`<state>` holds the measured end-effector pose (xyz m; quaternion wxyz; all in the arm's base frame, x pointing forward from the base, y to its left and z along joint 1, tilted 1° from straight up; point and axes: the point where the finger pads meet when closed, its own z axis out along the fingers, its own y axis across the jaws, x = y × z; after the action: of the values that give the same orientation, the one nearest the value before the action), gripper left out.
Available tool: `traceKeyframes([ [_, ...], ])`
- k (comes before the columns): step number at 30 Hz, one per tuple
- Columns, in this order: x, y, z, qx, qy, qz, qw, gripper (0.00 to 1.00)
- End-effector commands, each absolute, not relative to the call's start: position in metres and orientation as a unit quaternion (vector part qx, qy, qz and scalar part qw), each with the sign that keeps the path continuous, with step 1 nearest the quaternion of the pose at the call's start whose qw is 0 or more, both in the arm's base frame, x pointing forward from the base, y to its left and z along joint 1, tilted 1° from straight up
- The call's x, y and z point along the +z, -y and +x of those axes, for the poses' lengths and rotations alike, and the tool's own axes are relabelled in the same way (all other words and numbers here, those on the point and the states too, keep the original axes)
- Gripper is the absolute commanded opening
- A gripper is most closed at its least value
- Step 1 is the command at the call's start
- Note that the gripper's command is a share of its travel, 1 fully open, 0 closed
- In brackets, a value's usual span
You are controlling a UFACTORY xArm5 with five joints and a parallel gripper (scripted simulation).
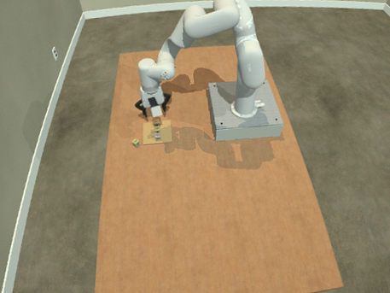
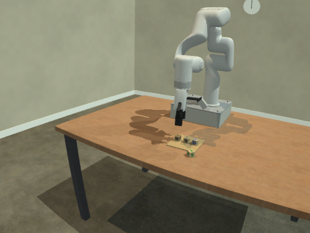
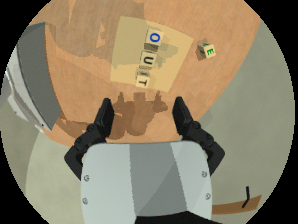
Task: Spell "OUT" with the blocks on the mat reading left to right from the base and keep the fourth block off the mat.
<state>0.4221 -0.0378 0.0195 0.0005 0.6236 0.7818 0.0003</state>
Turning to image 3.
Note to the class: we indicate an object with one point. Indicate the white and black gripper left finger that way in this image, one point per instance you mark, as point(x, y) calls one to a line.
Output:
point(102, 126)

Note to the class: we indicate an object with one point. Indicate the tan flat mat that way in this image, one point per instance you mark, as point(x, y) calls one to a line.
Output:
point(128, 46)

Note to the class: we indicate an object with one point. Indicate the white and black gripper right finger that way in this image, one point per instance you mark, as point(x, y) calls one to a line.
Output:
point(192, 131)

